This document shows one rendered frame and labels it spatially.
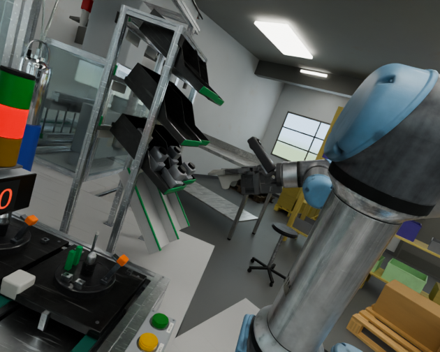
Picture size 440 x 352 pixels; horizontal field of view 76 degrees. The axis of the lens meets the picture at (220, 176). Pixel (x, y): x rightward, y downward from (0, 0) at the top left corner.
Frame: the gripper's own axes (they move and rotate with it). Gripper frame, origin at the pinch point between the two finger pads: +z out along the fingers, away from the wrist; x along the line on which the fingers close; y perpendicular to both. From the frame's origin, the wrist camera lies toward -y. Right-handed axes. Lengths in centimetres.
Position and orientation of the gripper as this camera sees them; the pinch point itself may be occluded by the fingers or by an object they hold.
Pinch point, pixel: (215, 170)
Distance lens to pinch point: 86.8
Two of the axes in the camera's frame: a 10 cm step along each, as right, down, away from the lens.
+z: -9.5, 0.4, 3.1
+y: 0.6, 10.0, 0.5
